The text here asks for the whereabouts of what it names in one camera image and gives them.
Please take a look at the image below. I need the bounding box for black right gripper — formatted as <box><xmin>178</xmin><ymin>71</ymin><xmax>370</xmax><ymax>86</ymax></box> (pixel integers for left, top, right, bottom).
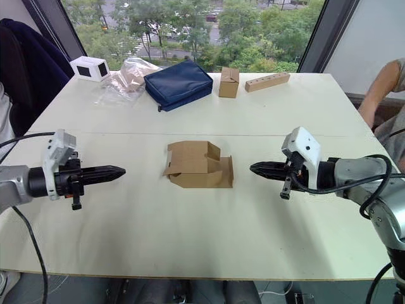
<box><xmin>249</xmin><ymin>152</ymin><xmax>309</xmax><ymax>201</ymax></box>

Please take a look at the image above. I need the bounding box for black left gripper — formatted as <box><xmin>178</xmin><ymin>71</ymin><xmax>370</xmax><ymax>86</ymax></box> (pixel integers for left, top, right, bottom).
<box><xmin>54</xmin><ymin>151</ymin><xmax>127</xmax><ymax>212</ymax></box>

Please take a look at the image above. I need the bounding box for open small cardboard box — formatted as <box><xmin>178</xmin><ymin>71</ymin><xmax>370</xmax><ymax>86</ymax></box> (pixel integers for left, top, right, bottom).
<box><xmin>163</xmin><ymin>141</ymin><xmax>235</xmax><ymax>189</ymax></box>

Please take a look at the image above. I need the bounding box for closed small cardboard box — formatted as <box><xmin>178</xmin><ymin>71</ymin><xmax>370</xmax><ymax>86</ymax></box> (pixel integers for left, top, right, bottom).
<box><xmin>218</xmin><ymin>66</ymin><xmax>240</xmax><ymax>99</ymax></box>

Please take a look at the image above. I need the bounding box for white box with black squares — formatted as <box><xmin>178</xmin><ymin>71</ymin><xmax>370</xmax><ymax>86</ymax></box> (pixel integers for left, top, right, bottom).
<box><xmin>69</xmin><ymin>56</ymin><xmax>111</xmax><ymax>84</ymax></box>

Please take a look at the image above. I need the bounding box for wooden block with holes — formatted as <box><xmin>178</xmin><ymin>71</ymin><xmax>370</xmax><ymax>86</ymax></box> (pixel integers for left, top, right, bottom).
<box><xmin>244</xmin><ymin>72</ymin><xmax>291</xmax><ymax>93</ymax></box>

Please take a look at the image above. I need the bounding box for clear plastic bag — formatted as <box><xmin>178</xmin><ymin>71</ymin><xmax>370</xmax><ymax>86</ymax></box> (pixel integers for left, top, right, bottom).
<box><xmin>92</xmin><ymin>56</ymin><xmax>164</xmax><ymax>107</ymax></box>

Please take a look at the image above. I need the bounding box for white garment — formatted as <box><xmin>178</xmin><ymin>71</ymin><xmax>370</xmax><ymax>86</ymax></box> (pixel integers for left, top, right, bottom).
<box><xmin>0</xmin><ymin>81</ymin><xmax>17</xmax><ymax>153</ymax></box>

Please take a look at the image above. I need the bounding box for navy blue zipper pouch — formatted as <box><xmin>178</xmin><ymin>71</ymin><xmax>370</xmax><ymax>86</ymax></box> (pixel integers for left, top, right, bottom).
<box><xmin>143</xmin><ymin>59</ymin><xmax>214</xmax><ymax>113</ymax></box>

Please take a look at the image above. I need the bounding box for dark navy jacket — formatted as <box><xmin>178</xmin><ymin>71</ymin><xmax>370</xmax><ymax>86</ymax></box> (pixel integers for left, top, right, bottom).
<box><xmin>0</xmin><ymin>18</ymin><xmax>75</xmax><ymax>137</ymax></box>

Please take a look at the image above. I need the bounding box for person in grey shirt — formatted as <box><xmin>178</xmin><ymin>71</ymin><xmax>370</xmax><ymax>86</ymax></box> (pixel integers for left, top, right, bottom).
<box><xmin>373</xmin><ymin>58</ymin><xmax>405</xmax><ymax>174</ymax></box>

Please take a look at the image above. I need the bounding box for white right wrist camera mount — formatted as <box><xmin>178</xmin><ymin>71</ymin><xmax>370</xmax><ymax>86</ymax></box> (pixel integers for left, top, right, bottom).
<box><xmin>281</xmin><ymin>126</ymin><xmax>322</xmax><ymax>188</ymax></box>

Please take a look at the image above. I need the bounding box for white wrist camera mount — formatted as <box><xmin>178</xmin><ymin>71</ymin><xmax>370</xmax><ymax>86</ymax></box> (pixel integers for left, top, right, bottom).
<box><xmin>42</xmin><ymin>129</ymin><xmax>78</xmax><ymax>201</ymax></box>
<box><xmin>281</xmin><ymin>126</ymin><xmax>322</xmax><ymax>188</ymax></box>

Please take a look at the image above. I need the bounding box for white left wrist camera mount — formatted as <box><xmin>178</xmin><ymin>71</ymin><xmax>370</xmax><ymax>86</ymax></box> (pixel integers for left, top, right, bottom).
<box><xmin>42</xmin><ymin>129</ymin><xmax>78</xmax><ymax>201</ymax></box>

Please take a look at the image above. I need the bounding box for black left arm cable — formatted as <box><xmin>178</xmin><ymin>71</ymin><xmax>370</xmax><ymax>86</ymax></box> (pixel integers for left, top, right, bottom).
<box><xmin>11</xmin><ymin>205</ymin><xmax>49</xmax><ymax>304</ymax></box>
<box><xmin>0</xmin><ymin>131</ymin><xmax>56</xmax><ymax>149</ymax></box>

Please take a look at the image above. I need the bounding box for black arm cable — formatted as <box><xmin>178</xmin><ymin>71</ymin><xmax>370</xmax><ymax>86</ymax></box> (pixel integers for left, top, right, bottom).
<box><xmin>290</xmin><ymin>154</ymin><xmax>394</xmax><ymax>220</ymax></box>
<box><xmin>368</xmin><ymin>262</ymin><xmax>394</xmax><ymax>304</ymax></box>
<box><xmin>0</xmin><ymin>131</ymin><xmax>56</xmax><ymax>149</ymax></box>
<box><xmin>11</xmin><ymin>205</ymin><xmax>49</xmax><ymax>304</ymax></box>

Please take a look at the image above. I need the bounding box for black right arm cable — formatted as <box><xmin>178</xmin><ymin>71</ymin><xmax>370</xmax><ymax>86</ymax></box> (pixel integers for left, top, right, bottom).
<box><xmin>368</xmin><ymin>262</ymin><xmax>394</xmax><ymax>304</ymax></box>
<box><xmin>290</xmin><ymin>154</ymin><xmax>394</xmax><ymax>220</ymax></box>

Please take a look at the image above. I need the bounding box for thin white cable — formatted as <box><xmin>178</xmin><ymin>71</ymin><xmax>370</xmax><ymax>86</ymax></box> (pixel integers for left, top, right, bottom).
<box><xmin>258</xmin><ymin>280</ymin><xmax>294</xmax><ymax>298</ymax></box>

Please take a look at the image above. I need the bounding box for dark window frame post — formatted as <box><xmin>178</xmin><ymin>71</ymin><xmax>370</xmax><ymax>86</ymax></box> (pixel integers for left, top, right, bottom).
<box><xmin>21</xmin><ymin>0</ymin><xmax>88</xmax><ymax>61</ymax></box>
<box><xmin>296</xmin><ymin>0</ymin><xmax>361</xmax><ymax>74</ymax></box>

